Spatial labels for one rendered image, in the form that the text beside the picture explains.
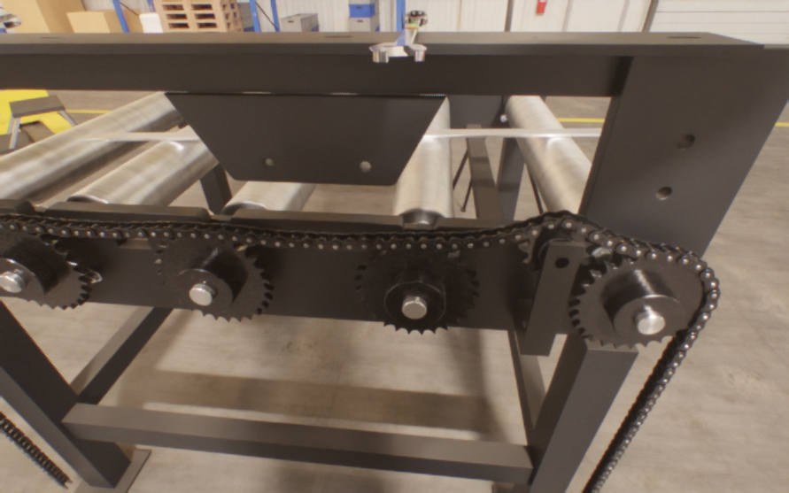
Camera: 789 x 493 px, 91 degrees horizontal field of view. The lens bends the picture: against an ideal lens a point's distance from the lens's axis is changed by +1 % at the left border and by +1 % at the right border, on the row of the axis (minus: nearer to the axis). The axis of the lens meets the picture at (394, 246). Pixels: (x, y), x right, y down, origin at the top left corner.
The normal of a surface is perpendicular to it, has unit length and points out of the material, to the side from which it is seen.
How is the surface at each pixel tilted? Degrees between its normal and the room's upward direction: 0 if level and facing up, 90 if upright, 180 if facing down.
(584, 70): 90
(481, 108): 90
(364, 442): 0
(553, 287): 90
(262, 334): 0
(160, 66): 90
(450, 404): 0
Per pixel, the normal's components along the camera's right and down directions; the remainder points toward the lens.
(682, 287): -0.11, 0.57
